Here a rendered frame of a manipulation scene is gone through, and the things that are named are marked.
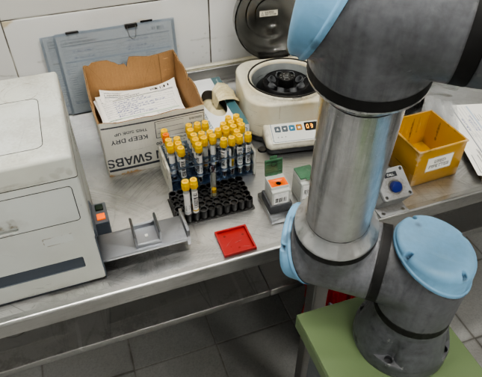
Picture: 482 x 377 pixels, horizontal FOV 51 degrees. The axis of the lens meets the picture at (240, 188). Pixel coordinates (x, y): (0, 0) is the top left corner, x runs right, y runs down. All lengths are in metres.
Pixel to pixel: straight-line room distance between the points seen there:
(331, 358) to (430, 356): 0.15
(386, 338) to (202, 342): 1.18
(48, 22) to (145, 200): 0.53
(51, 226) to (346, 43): 0.62
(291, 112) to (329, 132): 0.73
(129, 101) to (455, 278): 0.93
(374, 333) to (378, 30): 0.54
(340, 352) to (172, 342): 1.15
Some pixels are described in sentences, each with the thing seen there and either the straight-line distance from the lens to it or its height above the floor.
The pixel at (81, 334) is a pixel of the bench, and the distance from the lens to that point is 1.69.
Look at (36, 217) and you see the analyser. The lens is 0.87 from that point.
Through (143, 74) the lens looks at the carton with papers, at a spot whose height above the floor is 0.97.
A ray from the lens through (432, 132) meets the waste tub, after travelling 1.31.
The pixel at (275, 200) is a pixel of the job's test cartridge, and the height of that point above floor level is 0.92.
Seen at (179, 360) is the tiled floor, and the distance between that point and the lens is 1.89.
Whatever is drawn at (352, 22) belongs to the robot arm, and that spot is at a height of 1.49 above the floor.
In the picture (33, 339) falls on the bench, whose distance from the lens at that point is 1.73.
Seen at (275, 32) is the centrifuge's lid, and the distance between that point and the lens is 1.48.
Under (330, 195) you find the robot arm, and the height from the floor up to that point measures 1.25.
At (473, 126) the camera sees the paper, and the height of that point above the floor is 0.89.
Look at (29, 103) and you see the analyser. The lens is 0.94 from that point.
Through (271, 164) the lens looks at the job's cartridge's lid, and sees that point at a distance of 1.05.
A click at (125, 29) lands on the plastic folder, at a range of 1.40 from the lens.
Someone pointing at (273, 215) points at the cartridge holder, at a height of 0.89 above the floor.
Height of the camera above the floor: 1.64
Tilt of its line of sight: 42 degrees down
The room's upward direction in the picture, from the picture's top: straight up
